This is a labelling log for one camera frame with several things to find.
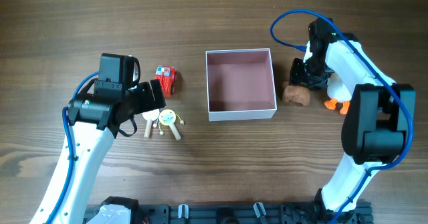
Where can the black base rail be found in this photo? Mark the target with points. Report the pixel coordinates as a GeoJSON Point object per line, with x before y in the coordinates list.
{"type": "Point", "coordinates": [284, 213]}

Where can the white plush duck yellow bag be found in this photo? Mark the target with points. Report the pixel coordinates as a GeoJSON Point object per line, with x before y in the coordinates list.
{"type": "Point", "coordinates": [338, 93]}

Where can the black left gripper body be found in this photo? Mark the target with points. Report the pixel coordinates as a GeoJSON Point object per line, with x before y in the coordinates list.
{"type": "Point", "coordinates": [141, 97]}

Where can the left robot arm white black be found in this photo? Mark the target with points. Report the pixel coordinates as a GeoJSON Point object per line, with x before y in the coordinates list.
{"type": "Point", "coordinates": [92, 119]}

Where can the brown plush toy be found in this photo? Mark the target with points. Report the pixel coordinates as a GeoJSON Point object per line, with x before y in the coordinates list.
{"type": "Point", "coordinates": [296, 94]}

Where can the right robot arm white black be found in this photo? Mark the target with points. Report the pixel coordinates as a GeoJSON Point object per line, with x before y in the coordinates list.
{"type": "Point", "coordinates": [376, 128]}

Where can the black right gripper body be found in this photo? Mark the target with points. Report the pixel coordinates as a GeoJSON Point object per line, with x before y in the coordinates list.
{"type": "Point", "coordinates": [299, 72]}

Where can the red toy fire truck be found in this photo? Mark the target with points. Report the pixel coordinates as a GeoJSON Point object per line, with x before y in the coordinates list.
{"type": "Point", "coordinates": [167, 77]}

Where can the white box pink inside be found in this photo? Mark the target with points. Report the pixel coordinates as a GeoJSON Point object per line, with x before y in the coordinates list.
{"type": "Point", "coordinates": [240, 84]}

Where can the yellow mouse rattle drum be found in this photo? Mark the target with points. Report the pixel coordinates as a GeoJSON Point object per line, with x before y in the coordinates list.
{"type": "Point", "coordinates": [168, 118]}

